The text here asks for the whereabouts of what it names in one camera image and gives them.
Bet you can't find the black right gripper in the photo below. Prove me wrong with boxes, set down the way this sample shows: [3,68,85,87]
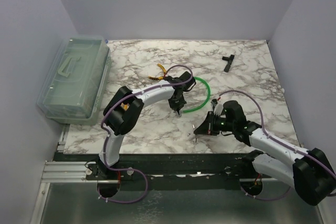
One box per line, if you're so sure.
[195,111,236,136]

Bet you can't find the green cable lock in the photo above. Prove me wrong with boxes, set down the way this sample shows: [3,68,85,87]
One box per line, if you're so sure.
[175,77,211,116]

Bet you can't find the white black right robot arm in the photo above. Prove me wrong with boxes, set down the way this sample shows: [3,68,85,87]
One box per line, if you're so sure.
[194,100,335,206]

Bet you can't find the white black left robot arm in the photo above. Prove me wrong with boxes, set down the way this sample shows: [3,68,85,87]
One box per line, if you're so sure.
[98,71,196,179]

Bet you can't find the yellow utility knife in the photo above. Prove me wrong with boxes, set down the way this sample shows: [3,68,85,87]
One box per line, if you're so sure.
[121,103,129,111]

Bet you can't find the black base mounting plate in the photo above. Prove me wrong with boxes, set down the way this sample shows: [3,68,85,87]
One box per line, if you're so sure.
[86,154,259,191]

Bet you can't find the black T-shaped tool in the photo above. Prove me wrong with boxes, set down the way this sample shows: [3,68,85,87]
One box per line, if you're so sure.
[222,55,235,72]

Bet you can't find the clear plastic storage box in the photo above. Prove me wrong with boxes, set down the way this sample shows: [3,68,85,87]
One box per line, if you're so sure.
[37,35,111,125]

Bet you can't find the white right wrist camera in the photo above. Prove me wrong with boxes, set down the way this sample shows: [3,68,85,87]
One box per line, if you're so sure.
[211,98,225,116]

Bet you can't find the yellow handled pliers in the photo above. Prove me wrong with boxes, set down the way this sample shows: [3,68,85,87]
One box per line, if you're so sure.
[148,63,167,81]

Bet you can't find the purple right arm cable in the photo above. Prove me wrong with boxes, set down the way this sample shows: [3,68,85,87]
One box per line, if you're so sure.
[216,90,336,200]

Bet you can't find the aluminium rail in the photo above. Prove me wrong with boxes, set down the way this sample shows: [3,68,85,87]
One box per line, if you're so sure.
[42,160,257,184]

